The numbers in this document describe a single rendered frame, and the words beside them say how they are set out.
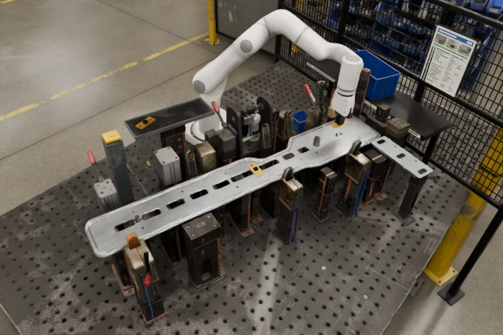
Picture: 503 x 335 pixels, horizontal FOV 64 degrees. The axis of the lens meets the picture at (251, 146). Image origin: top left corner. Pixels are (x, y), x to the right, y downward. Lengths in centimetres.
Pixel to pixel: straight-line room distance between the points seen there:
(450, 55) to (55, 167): 284
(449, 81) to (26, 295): 208
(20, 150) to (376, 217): 285
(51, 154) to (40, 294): 194
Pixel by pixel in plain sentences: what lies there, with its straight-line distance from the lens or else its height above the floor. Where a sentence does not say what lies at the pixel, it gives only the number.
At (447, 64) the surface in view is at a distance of 219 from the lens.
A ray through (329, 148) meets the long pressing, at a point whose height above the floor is 100.
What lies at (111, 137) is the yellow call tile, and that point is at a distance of 173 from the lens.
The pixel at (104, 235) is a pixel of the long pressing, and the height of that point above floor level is 100.
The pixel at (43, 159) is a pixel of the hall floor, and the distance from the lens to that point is 364.
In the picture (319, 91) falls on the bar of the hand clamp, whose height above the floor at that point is 117.
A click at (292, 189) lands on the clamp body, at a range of 163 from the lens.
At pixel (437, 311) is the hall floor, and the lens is 274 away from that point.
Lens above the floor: 219
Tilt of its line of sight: 40 degrees down
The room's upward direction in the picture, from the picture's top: 2 degrees clockwise
